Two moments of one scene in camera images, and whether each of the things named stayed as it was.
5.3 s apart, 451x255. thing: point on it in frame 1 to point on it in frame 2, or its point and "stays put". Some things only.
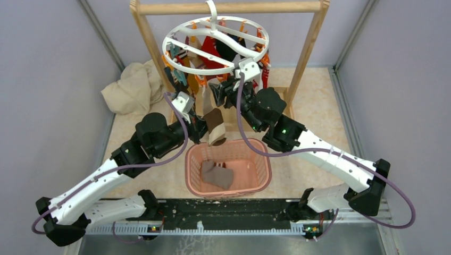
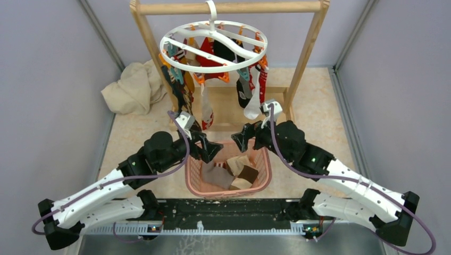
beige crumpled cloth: (139, 87) stays put
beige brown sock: (213, 117) to (244, 176)
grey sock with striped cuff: (217, 173) stays put
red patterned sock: (265, 72) stays put
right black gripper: (218, 91) to (249, 130)
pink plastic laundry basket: (249, 159) stays put
